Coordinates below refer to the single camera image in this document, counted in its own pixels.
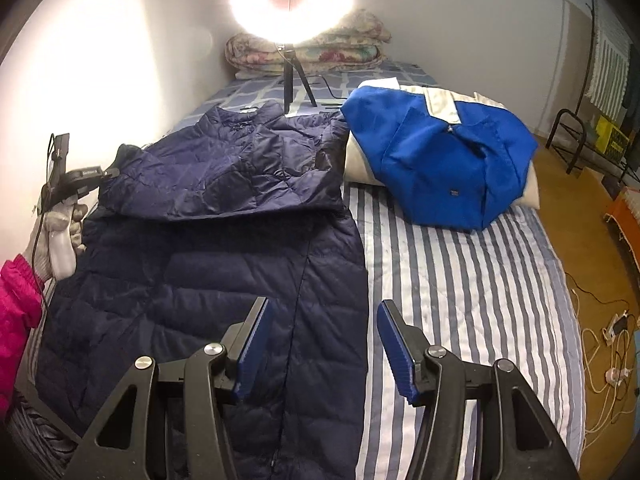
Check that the blue checked bed sheet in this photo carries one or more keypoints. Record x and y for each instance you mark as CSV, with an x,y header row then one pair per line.
x,y
250,95

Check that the striped blanket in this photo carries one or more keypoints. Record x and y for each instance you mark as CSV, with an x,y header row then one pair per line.
x,y
450,285

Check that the yellow box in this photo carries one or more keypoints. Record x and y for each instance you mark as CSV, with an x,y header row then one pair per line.
x,y
612,137

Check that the black clothes rack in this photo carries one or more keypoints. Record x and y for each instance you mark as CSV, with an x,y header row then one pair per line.
x,y
595,50

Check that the person's left hand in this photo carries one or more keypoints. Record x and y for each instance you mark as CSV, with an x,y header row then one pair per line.
x,y
36,247

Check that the black shoe rack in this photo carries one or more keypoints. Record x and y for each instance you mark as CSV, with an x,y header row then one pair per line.
x,y
570,135

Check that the white power strip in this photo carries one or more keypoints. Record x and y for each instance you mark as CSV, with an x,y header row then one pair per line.
x,y
617,325

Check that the orange stool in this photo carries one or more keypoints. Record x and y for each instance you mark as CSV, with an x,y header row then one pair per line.
x,y
625,215

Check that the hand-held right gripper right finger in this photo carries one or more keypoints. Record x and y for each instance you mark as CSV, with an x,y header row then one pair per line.
x,y
395,345

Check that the black tripod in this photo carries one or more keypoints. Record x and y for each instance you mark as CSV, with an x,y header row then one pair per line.
x,y
288,85

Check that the blue and white jacket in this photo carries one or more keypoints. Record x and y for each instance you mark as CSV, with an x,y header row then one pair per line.
x,y
435,160

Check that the navy down jacket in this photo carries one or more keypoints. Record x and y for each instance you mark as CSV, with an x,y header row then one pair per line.
x,y
200,270

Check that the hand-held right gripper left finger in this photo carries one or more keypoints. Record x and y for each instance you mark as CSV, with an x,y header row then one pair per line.
x,y
255,345

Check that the folded floral quilt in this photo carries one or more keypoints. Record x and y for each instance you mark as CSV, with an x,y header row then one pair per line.
x,y
340,50

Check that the white plug adapter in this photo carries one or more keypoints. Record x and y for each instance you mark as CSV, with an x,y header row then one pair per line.
x,y
617,375

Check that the grey striped cloth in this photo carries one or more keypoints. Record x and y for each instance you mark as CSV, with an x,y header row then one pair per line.
x,y
35,430

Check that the striped towel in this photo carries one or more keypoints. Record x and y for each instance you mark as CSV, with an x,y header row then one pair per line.
x,y
610,65

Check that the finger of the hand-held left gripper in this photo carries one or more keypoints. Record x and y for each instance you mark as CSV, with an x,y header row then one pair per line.
x,y
111,173

